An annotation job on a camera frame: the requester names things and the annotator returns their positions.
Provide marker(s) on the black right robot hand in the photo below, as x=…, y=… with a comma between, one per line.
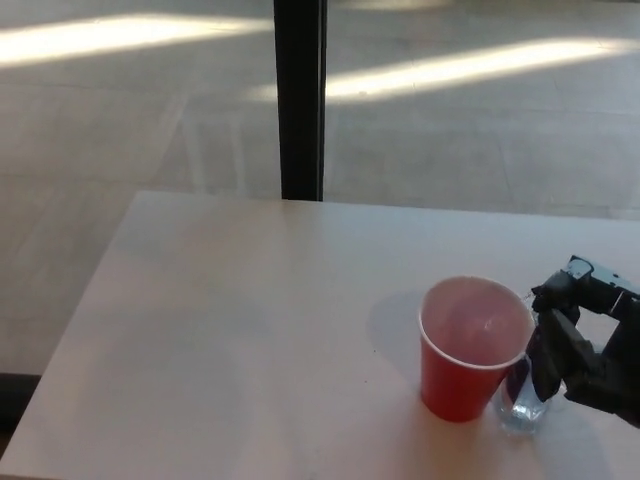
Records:
x=580, y=350

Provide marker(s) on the clear soap bottle black pump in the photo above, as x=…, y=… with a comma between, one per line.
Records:
x=520, y=412

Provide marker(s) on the red plastic cup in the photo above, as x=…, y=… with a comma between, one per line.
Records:
x=450, y=385

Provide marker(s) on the black vertical window frame post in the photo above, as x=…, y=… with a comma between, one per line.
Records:
x=300, y=100

